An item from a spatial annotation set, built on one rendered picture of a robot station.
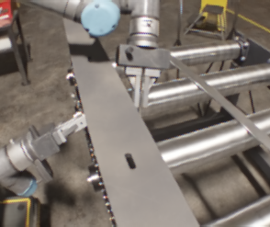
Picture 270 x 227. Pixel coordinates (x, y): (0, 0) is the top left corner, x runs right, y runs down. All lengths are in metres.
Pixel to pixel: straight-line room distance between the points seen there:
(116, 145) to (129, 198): 0.09
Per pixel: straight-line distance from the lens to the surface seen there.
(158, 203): 0.30
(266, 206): 0.65
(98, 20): 0.48
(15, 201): 1.43
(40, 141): 0.53
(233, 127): 0.80
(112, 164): 0.33
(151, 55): 0.60
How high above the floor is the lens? 1.43
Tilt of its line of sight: 40 degrees down
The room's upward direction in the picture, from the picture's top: 2 degrees counter-clockwise
